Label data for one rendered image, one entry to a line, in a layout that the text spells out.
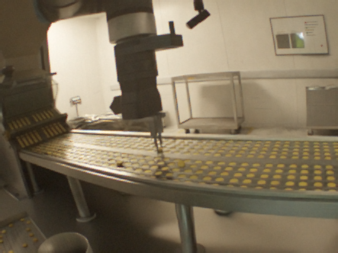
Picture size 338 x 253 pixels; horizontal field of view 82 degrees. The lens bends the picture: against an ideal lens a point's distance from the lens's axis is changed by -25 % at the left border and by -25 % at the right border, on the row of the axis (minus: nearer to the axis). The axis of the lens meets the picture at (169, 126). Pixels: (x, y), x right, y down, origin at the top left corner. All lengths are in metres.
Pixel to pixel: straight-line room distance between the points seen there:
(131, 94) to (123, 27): 0.12
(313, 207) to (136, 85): 0.33
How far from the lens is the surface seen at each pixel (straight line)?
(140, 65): 0.42
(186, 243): 0.39
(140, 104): 0.42
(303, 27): 4.04
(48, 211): 0.66
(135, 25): 0.42
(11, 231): 0.63
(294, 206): 0.27
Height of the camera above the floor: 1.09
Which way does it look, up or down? 13 degrees down
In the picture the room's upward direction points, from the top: 8 degrees counter-clockwise
